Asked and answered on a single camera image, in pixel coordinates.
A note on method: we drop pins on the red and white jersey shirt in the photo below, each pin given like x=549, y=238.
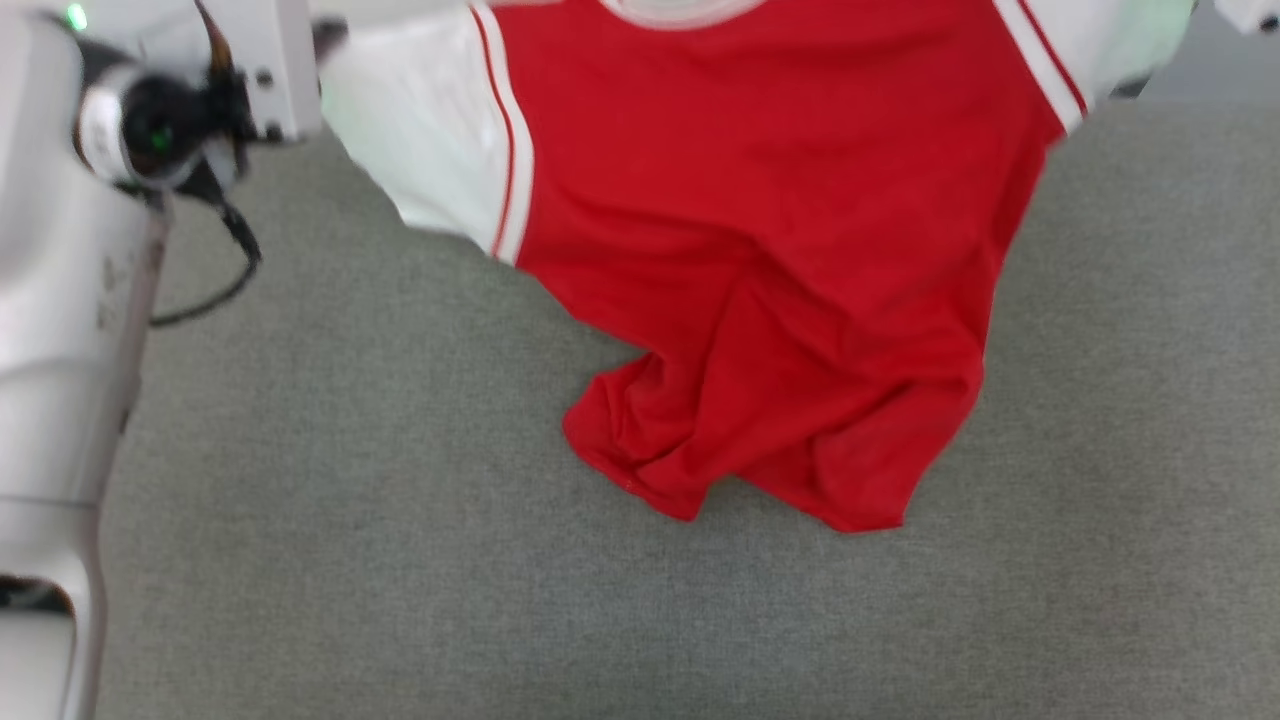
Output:
x=780, y=250

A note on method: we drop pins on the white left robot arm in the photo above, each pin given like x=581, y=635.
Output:
x=50, y=300

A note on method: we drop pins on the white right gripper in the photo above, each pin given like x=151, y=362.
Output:
x=1250, y=12

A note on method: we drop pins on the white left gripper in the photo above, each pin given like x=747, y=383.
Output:
x=275, y=70

